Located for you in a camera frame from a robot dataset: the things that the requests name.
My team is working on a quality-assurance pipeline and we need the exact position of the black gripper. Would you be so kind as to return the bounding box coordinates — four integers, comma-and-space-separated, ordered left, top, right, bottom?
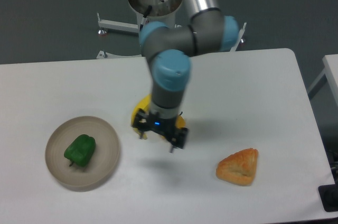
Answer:
133, 111, 188, 153

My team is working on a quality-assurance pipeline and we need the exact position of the green bell pepper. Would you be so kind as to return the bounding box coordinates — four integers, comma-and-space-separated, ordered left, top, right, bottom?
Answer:
64, 134, 96, 167

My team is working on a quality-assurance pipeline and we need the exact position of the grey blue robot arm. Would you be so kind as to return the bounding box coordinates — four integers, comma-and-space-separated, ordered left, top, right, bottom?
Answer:
128, 0, 239, 148

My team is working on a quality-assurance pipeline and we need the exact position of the yellow bell pepper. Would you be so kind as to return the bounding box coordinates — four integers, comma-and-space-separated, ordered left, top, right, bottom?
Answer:
175, 111, 186, 129

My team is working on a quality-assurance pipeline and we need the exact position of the beige round plate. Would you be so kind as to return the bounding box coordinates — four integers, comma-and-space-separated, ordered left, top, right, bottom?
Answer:
45, 116, 120, 192

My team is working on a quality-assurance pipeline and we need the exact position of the yellow banana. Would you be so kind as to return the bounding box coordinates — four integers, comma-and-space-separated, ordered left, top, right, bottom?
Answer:
130, 94, 151, 139

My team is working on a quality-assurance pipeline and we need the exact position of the golden triangular pastry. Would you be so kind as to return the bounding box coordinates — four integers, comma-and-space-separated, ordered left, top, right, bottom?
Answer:
215, 148, 259, 186

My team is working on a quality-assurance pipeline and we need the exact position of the black device at edge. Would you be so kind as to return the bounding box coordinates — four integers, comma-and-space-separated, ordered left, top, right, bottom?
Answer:
318, 184, 337, 212

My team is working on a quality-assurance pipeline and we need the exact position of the white side table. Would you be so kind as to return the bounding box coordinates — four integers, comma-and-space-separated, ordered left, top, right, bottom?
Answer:
307, 54, 338, 104

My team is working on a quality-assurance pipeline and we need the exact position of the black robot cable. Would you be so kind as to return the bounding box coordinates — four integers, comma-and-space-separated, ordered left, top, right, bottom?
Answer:
139, 6, 153, 31

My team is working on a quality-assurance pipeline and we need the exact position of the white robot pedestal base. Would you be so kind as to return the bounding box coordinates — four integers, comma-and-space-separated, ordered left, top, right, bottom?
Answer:
98, 0, 246, 55

